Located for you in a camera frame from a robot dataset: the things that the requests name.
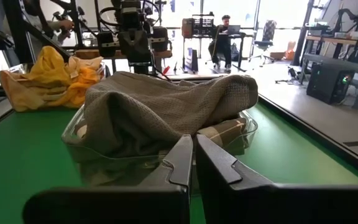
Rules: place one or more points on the peach striped towel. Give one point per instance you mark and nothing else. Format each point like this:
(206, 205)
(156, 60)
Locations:
(26, 93)

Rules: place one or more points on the orange cardboard box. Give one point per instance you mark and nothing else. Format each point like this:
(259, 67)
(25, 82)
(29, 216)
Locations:
(289, 51)

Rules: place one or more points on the black background robot arm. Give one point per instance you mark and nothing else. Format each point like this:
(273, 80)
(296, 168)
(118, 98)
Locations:
(353, 15)

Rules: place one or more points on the brown cardboard box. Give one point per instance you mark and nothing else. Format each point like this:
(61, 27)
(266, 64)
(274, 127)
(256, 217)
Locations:
(186, 28)

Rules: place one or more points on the person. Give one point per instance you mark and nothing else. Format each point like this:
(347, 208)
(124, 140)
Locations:
(47, 23)
(222, 46)

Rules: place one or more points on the mustard yellow towel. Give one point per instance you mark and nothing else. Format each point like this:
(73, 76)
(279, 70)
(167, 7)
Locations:
(47, 62)

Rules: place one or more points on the clear plastic bin with sticker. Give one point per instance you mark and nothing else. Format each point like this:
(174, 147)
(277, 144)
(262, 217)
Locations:
(82, 158)

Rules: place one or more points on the black office chair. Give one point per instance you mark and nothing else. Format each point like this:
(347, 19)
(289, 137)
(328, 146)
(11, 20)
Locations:
(269, 31)

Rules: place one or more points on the black building pillar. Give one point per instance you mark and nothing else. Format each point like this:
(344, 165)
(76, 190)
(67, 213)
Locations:
(304, 25)

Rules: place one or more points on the wooden top workbench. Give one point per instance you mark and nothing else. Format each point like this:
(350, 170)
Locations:
(337, 40)

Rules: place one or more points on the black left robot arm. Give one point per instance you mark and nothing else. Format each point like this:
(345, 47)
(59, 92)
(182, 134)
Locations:
(132, 18)

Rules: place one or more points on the bright orange towel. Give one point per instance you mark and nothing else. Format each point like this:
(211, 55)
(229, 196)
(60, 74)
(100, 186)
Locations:
(76, 90)

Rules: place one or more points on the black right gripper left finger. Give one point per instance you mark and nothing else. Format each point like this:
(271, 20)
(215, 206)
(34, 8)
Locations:
(120, 205)

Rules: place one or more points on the black computer tower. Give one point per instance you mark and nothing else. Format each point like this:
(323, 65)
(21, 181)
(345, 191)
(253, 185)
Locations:
(328, 84)

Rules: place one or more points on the black desk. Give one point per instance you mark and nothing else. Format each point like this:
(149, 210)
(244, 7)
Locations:
(239, 36)

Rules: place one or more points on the person's hand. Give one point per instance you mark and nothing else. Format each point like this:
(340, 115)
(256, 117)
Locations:
(67, 25)

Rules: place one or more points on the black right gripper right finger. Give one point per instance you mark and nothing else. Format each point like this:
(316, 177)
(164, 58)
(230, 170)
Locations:
(259, 205)

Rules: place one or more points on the large grey waffle towel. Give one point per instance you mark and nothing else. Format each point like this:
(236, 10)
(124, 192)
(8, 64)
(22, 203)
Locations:
(166, 105)

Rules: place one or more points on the grey laptop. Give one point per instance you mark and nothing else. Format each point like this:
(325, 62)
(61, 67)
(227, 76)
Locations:
(234, 29)

